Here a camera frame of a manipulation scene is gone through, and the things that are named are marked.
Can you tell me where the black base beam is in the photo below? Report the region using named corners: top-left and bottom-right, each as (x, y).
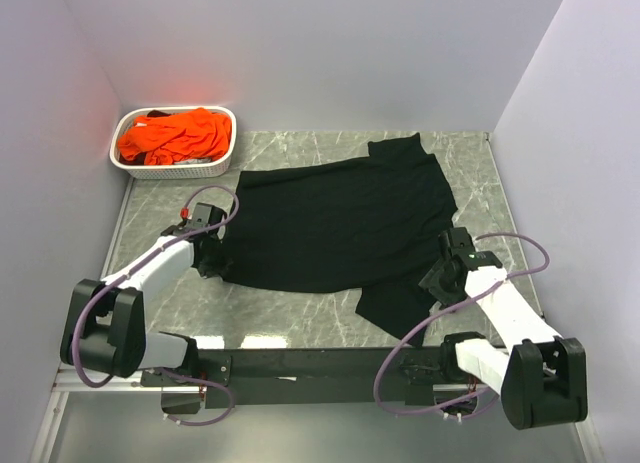
top-left (139, 346), bottom-right (501, 415)

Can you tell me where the aluminium rail frame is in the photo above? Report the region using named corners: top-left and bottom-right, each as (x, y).
top-left (29, 362), bottom-right (146, 463)

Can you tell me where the white plastic laundry basket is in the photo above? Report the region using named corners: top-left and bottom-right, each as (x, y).
top-left (110, 106), bottom-right (237, 180)

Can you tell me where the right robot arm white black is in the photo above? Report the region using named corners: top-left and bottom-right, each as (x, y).
top-left (420, 252), bottom-right (588, 430)

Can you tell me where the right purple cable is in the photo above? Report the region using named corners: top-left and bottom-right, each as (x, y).
top-left (373, 232), bottom-right (551, 424)

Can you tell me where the black t-shirt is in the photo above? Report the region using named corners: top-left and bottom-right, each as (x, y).
top-left (221, 134), bottom-right (457, 347)

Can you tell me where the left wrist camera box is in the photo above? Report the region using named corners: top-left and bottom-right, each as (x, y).
top-left (189, 203), bottom-right (227, 230)

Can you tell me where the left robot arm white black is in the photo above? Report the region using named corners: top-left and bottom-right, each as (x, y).
top-left (60, 232), bottom-right (226, 385)

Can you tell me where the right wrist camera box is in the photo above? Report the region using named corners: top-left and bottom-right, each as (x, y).
top-left (438, 227), bottom-right (475, 260)

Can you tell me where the orange t-shirt in basket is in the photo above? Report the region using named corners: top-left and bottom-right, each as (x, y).
top-left (116, 107), bottom-right (233, 166)

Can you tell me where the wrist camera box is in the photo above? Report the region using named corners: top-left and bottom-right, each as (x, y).
top-left (189, 203), bottom-right (227, 230)
top-left (438, 227), bottom-right (475, 260)

